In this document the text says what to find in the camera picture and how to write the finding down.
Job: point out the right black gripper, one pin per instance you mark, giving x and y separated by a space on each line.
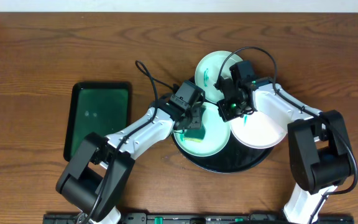
230 116

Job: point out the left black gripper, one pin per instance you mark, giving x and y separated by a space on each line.
192 121

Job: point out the green yellow sponge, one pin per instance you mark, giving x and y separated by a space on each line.
196 135

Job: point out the mint green plate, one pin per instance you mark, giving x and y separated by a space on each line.
217 134

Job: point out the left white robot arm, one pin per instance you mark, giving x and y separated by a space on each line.
96 175

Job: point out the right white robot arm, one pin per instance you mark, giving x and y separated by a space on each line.
321 157

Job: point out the black round tray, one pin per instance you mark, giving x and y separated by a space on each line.
234 157

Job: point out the black rectangular tray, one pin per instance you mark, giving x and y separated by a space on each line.
100 107

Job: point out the white stained plate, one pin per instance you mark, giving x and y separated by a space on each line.
257 131

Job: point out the light green stained plate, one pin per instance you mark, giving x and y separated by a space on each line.
206 74

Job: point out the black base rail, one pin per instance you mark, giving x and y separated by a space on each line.
142 218

